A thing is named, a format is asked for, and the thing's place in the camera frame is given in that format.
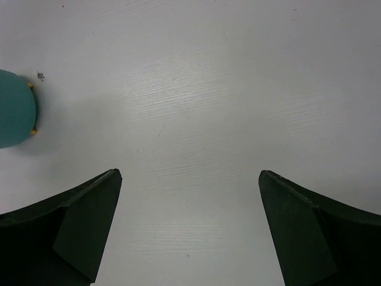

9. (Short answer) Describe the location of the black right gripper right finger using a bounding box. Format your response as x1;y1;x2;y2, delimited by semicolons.
258;170;380;285

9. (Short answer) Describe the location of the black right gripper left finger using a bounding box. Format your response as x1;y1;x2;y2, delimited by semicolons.
1;169;122;285

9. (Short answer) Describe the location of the teal round desk organizer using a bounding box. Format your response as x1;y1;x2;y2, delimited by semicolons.
1;70;37;149

